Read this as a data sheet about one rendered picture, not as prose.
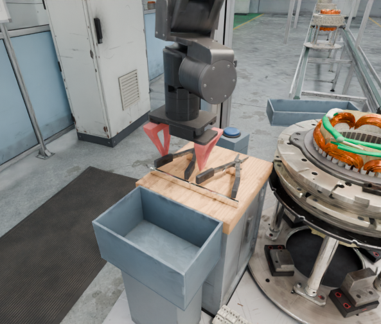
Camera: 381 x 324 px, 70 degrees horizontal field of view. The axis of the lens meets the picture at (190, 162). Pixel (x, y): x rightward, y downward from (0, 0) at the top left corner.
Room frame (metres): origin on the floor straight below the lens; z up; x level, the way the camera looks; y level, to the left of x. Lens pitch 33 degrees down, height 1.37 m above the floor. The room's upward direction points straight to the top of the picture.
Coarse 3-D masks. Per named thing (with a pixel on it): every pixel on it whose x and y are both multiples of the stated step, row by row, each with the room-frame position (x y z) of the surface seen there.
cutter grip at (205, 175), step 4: (212, 168) 0.40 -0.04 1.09; (204, 172) 0.38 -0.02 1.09; (208, 172) 0.38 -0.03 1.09; (212, 172) 0.39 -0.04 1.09; (196, 176) 0.37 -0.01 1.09; (200, 176) 0.37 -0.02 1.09; (204, 176) 0.38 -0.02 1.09; (208, 176) 0.38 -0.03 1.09; (212, 176) 0.39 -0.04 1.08; (196, 180) 0.37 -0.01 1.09; (200, 180) 0.37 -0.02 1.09; (204, 180) 0.38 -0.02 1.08
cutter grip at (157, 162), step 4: (164, 156) 0.44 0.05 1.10; (168, 156) 0.44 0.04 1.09; (172, 156) 0.44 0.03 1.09; (156, 160) 0.42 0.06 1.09; (160, 160) 0.42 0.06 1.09; (164, 160) 0.43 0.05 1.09; (168, 160) 0.44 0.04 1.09; (172, 160) 0.44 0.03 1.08; (156, 164) 0.42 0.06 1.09; (160, 164) 0.42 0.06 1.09; (164, 164) 0.43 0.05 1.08
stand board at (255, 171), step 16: (192, 144) 0.54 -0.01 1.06; (176, 160) 0.47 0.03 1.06; (208, 160) 0.47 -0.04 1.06; (224, 160) 0.47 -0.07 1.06; (256, 160) 0.47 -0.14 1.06; (144, 176) 0.41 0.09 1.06; (192, 176) 0.41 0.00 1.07; (224, 176) 0.41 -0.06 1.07; (256, 176) 0.41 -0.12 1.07; (160, 192) 0.37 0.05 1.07; (176, 192) 0.37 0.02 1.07; (192, 192) 0.37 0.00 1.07; (224, 192) 0.37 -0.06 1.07; (240, 192) 0.37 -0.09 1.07; (256, 192) 0.39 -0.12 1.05; (208, 208) 0.33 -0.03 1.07; (224, 208) 0.33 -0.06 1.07; (240, 208) 0.33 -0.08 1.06; (224, 224) 0.30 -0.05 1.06
